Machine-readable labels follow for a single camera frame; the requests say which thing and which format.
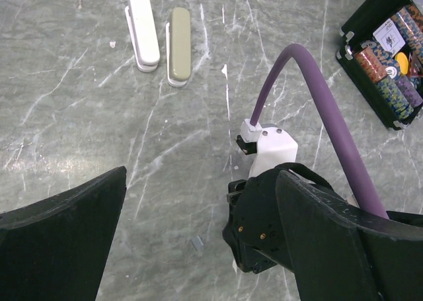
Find beige green stapler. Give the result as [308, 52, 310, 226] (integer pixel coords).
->
[166, 7, 192, 87]

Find green yellow chip roll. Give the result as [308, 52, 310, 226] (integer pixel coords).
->
[376, 76, 414, 120]

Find blue orange chip roll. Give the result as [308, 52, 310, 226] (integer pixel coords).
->
[360, 40, 401, 81]

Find black poker chip case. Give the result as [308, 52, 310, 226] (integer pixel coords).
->
[336, 0, 422, 130]

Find yellow dealer button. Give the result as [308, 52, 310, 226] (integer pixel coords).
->
[395, 52, 409, 75]

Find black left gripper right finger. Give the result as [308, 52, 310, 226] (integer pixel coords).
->
[276, 171, 422, 300]

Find white playing card box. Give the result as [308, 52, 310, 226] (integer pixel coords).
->
[373, 19, 405, 55]

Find purple poker chip roll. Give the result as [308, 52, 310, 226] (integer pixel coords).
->
[395, 75, 422, 107]

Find red poker chip roll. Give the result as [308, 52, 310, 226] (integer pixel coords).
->
[354, 47, 387, 83]

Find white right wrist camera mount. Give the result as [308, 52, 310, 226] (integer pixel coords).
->
[236, 118, 298, 178]

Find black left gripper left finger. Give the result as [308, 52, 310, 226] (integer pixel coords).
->
[1, 166, 127, 300]

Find white grey stapler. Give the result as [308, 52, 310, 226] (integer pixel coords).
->
[125, 0, 160, 72]

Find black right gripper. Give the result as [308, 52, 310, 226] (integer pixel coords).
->
[222, 162, 332, 274]

